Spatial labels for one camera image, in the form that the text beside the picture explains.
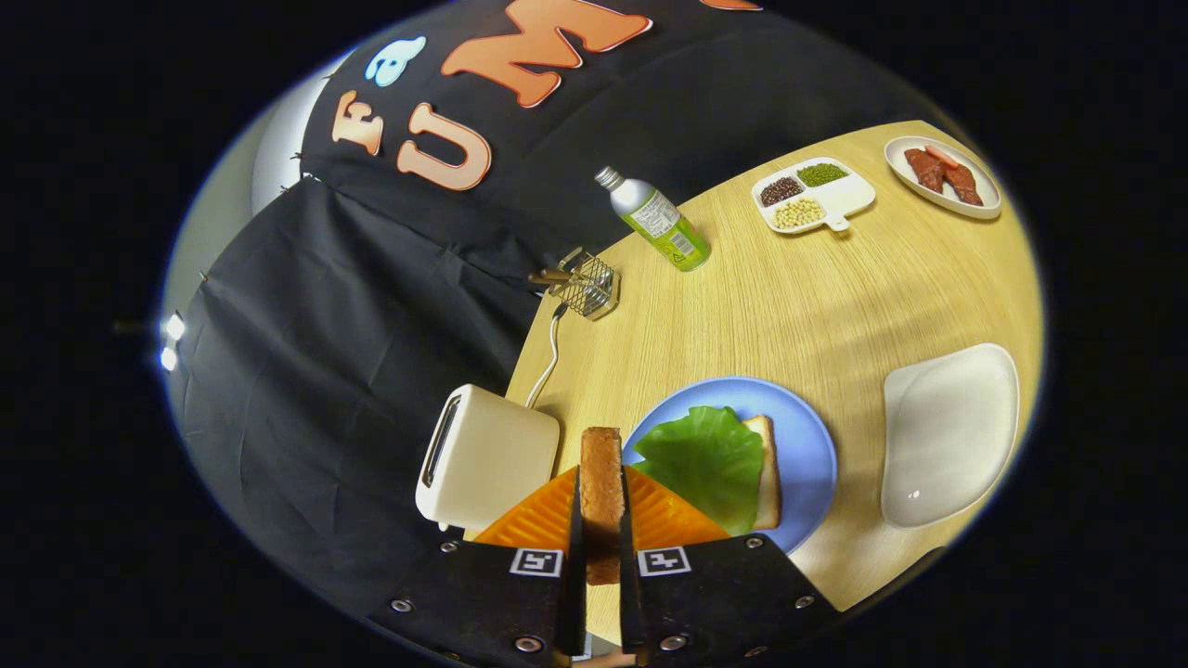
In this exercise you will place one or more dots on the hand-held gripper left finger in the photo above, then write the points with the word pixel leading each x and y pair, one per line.
pixel 575 594

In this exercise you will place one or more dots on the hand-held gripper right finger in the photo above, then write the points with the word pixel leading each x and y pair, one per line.
pixel 631 594

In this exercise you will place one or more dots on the toasted bread slice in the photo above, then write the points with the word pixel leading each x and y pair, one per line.
pixel 601 492

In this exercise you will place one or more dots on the green lettuce leaf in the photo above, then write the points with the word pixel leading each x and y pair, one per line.
pixel 705 464

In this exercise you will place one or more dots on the white toaster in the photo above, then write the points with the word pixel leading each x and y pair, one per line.
pixel 501 455

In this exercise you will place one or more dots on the white bread slice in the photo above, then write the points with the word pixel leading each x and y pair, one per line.
pixel 769 482

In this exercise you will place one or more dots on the blue plate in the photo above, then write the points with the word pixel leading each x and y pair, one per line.
pixel 803 436

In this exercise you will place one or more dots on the white square plate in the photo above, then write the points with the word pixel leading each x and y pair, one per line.
pixel 947 436

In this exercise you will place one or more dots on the green and silver bottle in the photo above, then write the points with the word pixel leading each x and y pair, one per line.
pixel 664 227

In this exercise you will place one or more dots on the pile of yellow soybeans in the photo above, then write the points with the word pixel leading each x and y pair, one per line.
pixel 799 213

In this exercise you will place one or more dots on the pile of dark beans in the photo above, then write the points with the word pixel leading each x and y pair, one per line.
pixel 781 191

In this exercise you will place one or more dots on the white divided dish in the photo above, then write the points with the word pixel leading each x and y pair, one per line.
pixel 849 195

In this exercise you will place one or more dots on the pile of green beans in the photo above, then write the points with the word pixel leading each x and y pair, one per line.
pixel 822 174

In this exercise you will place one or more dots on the brown meat slice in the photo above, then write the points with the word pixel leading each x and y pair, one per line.
pixel 965 186
pixel 924 172

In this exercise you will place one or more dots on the white oval plate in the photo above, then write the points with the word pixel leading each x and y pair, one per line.
pixel 986 198

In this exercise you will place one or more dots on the red vegetable slice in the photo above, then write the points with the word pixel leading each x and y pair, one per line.
pixel 942 156

